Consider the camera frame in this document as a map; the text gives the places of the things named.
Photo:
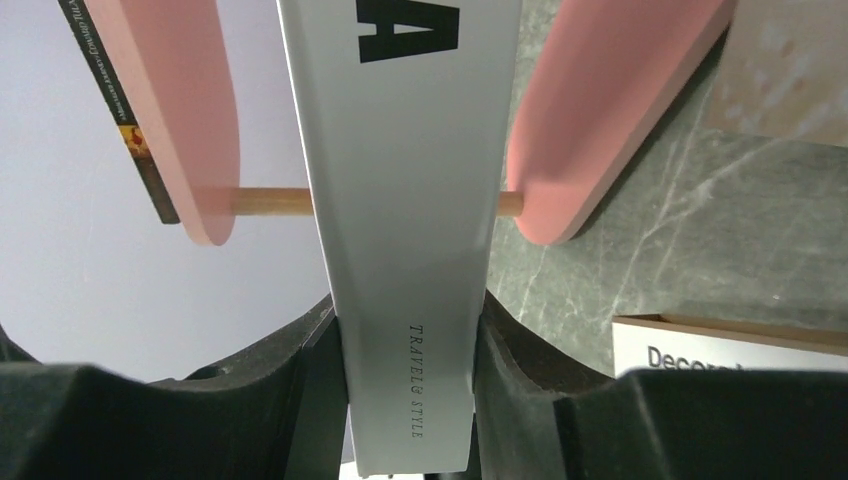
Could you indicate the white Decorate Furniture book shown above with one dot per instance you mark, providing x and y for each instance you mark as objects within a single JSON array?
[{"x": 674, "y": 342}]

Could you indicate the white Insoia travel book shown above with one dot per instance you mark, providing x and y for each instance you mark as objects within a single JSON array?
[{"x": 403, "y": 110}]

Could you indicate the beige cup cover book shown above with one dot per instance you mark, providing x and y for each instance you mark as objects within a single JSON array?
[{"x": 783, "y": 72}]

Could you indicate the pink three-tier shelf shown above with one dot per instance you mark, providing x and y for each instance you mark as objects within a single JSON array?
[{"x": 607, "y": 73}]

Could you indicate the dark orange Edward Tulane novel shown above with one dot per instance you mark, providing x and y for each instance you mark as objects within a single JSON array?
[{"x": 93, "y": 50}]

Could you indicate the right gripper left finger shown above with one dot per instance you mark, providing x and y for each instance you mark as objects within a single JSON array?
[{"x": 274, "y": 410}]

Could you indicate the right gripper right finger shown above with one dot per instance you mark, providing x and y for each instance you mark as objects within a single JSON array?
[{"x": 541, "y": 414}]

